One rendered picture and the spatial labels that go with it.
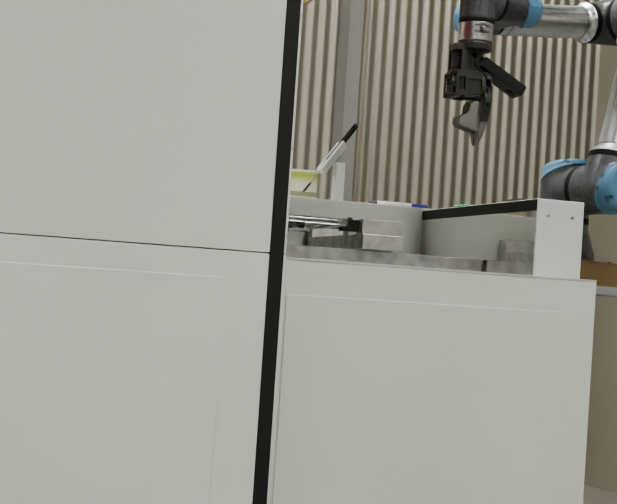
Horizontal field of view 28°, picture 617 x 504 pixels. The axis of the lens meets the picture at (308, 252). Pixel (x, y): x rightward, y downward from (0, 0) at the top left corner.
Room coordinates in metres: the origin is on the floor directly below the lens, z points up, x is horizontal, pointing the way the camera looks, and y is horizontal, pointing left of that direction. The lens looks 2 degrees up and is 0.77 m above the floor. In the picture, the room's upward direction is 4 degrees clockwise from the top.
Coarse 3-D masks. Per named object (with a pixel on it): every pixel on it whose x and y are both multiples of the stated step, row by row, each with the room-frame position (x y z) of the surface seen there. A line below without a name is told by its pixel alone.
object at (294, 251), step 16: (288, 256) 2.33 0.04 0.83; (304, 256) 2.34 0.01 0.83; (320, 256) 2.34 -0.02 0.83; (336, 256) 2.35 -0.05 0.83; (352, 256) 2.36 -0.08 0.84; (368, 256) 2.37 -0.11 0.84; (384, 256) 2.38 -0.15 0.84; (400, 256) 2.39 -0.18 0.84; (416, 256) 2.40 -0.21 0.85; (432, 256) 2.41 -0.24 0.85
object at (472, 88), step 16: (464, 48) 2.60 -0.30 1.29; (480, 48) 2.60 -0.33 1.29; (448, 64) 2.63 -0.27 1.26; (464, 64) 2.61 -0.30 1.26; (448, 80) 2.63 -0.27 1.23; (464, 80) 2.60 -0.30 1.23; (480, 80) 2.60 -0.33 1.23; (448, 96) 2.63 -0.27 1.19; (464, 96) 2.59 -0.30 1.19; (480, 96) 2.61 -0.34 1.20
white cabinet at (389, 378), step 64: (320, 320) 2.06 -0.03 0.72; (384, 320) 2.09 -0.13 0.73; (448, 320) 2.12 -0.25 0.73; (512, 320) 2.16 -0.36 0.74; (576, 320) 2.20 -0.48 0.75; (320, 384) 2.06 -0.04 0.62; (384, 384) 2.09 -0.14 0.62; (448, 384) 2.13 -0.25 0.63; (512, 384) 2.16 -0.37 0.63; (576, 384) 2.20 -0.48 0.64; (320, 448) 2.06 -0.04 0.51; (384, 448) 2.10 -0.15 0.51; (448, 448) 2.13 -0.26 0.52; (512, 448) 2.16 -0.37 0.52; (576, 448) 2.20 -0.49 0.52
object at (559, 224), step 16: (544, 208) 2.24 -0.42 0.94; (560, 208) 2.25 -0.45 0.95; (576, 208) 2.26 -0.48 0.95; (544, 224) 2.24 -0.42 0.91; (560, 224) 2.25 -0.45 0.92; (576, 224) 2.26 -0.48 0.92; (544, 240) 2.24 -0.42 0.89; (560, 240) 2.25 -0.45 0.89; (576, 240) 2.26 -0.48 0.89; (544, 256) 2.24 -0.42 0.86; (560, 256) 2.25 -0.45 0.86; (576, 256) 2.26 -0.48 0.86; (544, 272) 2.24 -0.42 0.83; (560, 272) 2.25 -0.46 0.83; (576, 272) 2.26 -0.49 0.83
